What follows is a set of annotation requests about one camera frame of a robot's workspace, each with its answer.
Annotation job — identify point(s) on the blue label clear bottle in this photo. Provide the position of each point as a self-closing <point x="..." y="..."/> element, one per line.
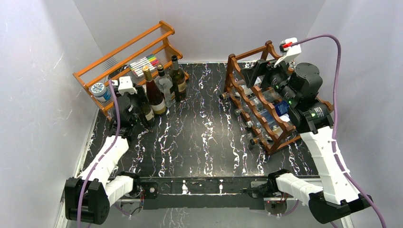
<point x="281" y="109"/>

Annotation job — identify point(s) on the orange wooden shelf rack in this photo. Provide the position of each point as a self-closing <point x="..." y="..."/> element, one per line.
<point x="152" y="41"/>

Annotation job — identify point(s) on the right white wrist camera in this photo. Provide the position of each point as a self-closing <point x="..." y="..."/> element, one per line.
<point x="289" y="53"/>

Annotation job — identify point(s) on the brown wooden wine rack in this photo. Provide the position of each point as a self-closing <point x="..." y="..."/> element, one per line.
<point x="278" y="100"/>

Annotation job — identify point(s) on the clear liquor bottle dark label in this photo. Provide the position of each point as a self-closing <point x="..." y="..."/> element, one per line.
<point x="164" y="82"/>

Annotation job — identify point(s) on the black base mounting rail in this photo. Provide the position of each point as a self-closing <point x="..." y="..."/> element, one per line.
<point x="208" y="192"/>

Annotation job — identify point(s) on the dark wine bottle silver cap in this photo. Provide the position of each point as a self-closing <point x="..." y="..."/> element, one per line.
<point x="178" y="78"/>

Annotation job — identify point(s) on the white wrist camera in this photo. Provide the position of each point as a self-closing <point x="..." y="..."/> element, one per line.
<point x="124" y="85"/>
<point x="289" y="53"/>

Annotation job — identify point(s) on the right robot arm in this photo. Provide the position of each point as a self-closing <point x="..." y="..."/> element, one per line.
<point x="337" y="197"/>

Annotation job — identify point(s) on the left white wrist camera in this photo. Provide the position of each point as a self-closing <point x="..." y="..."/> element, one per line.
<point x="124" y="85"/>

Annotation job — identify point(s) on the lower clear bottle in rack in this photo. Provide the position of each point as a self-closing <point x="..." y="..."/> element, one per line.
<point x="264" y="136"/>

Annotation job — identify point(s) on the green wine bottle white label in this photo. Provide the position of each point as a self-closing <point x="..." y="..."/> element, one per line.
<point x="147" y="114"/>

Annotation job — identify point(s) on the pack of coloured markers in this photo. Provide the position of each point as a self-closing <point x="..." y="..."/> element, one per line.
<point x="137" y="67"/>

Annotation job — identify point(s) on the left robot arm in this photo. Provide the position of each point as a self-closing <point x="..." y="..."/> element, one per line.
<point x="90" y="195"/>

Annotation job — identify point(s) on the red wine bottle gold cap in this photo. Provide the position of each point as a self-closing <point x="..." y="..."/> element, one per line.
<point x="154" y="95"/>

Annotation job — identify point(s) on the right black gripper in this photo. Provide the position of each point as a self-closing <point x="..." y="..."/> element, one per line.
<point x="262" y="68"/>

